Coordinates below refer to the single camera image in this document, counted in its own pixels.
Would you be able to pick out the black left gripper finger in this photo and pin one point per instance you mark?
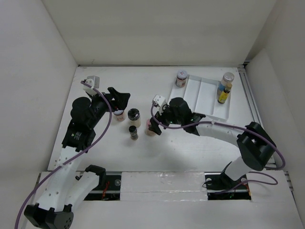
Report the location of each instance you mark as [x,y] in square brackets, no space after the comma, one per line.
[121,102]
[117,95]

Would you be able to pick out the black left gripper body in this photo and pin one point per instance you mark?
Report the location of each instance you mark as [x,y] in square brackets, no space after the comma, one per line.
[100,106]

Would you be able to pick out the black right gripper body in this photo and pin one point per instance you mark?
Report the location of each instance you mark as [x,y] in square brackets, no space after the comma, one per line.
[168,117]

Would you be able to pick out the pink cap spice bottle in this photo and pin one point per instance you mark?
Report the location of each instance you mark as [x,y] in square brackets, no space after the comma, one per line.
[147,130]

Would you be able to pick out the white lid pink salt jar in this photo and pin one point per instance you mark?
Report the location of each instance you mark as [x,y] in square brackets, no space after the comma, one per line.
[119,115]

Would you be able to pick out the black grinder top salt jar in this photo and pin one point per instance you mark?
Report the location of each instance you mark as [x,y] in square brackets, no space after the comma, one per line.
[134,117]

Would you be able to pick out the small black cap pepper bottle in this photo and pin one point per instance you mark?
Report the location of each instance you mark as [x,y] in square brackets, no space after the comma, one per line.
[133,132]

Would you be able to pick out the white lid brown spice jar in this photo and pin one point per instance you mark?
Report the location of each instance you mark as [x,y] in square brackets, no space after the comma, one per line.
[181,78]

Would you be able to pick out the gold cap yellow label bottle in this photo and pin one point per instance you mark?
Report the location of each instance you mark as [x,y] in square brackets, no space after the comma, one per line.
[225,94]

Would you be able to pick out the silver lid blue label shaker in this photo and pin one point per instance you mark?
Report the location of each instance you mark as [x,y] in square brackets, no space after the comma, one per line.
[228,77]

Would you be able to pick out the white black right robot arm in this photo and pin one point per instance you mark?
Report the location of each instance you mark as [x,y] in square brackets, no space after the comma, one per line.
[254,144]

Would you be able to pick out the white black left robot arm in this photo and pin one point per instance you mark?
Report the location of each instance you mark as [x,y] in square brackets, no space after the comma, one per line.
[64,192]

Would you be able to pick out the white divided plastic tray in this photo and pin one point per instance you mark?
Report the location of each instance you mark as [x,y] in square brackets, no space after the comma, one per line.
[202,98]

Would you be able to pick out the white foam board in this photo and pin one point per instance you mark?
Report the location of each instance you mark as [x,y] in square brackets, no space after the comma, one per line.
[163,186]

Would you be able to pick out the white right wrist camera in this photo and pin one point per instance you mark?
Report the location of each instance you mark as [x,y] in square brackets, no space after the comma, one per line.
[159,102]

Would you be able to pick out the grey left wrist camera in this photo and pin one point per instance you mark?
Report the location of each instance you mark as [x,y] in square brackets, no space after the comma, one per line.
[93,82]

